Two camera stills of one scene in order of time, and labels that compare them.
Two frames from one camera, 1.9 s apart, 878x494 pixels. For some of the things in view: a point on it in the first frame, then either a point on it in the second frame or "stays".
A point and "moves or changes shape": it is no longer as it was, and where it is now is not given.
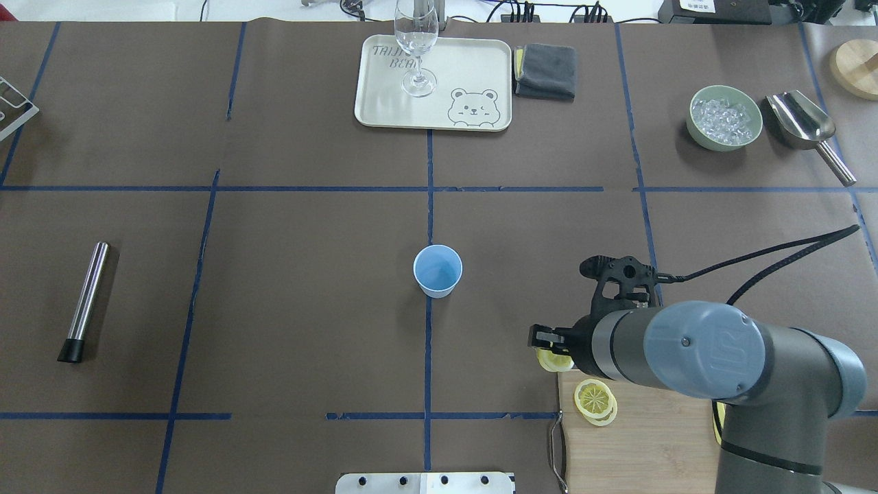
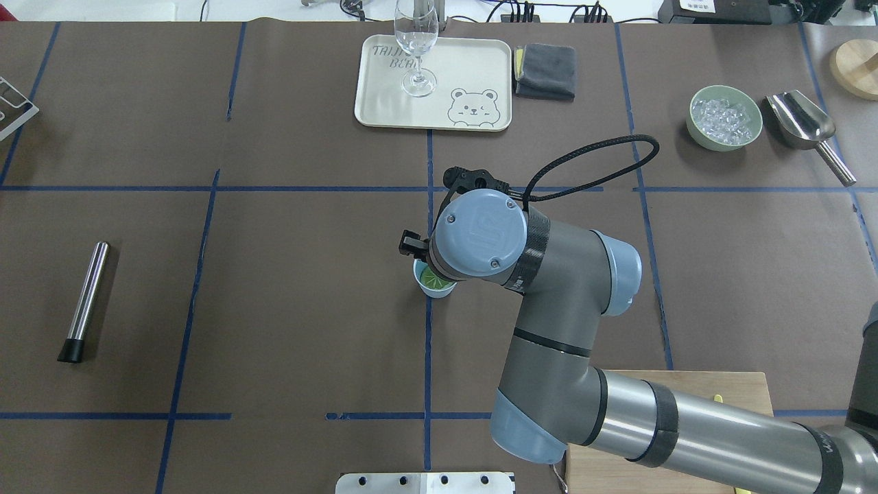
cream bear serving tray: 473,79 stays
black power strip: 599,15 stays
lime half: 553,362 moves or changes shape
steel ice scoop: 802,125 stays
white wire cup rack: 16,108 stays
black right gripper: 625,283 -> 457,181
